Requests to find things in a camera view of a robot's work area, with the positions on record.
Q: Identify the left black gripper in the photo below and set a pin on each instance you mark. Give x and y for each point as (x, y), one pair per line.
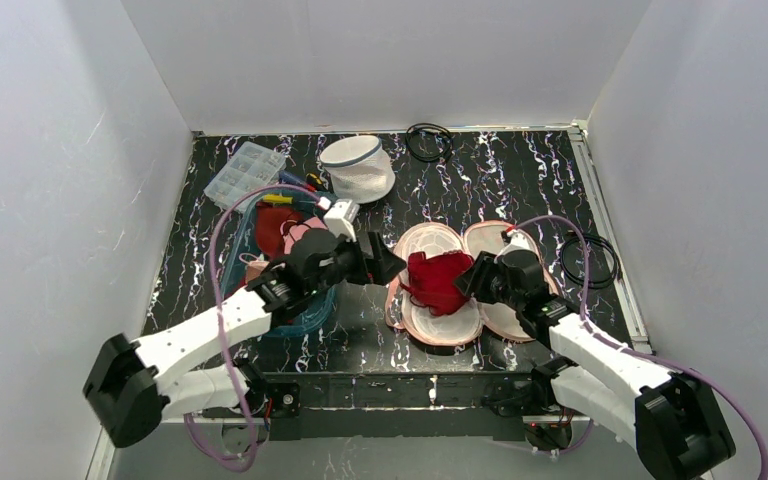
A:
(364, 261)

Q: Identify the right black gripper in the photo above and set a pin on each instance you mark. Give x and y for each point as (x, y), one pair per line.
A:
(484, 282)

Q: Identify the strawberry print mesh laundry bag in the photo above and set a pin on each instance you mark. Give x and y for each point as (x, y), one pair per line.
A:
(467, 323)

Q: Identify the teal plastic bin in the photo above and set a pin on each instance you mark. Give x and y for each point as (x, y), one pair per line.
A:
(316, 314)

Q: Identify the dark red bra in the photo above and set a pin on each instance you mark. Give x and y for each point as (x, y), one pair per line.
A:
(431, 281)

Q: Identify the white mesh laundry basket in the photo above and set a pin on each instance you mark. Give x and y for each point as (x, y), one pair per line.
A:
(359, 168)

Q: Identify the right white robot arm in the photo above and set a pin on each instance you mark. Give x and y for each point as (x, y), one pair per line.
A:
(672, 420)

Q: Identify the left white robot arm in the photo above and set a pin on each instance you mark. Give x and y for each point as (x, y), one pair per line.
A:
(134, 384)

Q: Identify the pink clothes in bin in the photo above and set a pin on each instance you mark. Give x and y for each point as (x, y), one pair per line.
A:
(273, 230)

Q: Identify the clear plastic screw organizer box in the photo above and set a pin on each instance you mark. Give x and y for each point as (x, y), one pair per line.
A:
(251, 167)

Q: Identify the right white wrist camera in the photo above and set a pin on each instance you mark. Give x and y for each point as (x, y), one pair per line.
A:
(515, 240)

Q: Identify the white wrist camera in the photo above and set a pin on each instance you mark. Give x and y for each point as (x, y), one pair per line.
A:
(340, 217)
(515, 240)

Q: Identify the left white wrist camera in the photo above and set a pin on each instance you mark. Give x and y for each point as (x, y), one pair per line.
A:
(340, 217)

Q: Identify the yellow handled screwdriver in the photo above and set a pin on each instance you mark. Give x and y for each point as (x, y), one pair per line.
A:
(281, 194)

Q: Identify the blue red handled screwdriver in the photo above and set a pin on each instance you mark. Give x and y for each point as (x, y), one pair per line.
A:
(288, 178)

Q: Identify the aluminium frame rail right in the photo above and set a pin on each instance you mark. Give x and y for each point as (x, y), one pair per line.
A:
(578, 135)

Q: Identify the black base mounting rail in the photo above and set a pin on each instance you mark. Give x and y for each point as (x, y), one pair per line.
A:
(502, 406)

